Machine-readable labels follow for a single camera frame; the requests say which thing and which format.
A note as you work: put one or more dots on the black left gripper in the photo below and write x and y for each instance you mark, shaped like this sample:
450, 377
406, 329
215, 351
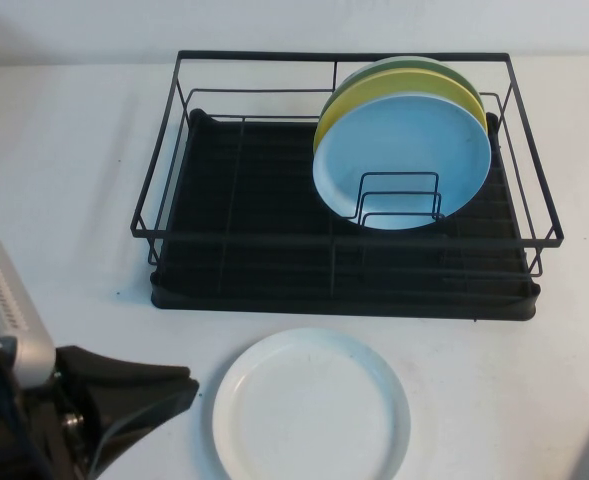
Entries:
24, 435

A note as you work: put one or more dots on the black plastic drip tray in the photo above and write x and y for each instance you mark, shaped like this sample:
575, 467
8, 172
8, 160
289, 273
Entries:
274, 306

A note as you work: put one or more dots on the yellow plate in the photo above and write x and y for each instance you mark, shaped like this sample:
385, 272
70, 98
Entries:
364, 90

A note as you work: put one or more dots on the blue plate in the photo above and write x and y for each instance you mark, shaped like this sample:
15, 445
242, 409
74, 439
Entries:
399, 150

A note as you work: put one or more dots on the white plate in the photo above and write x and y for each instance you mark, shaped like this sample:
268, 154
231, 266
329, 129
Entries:
309, 410

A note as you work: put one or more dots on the green plate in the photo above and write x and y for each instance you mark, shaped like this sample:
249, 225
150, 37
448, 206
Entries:
424, 64

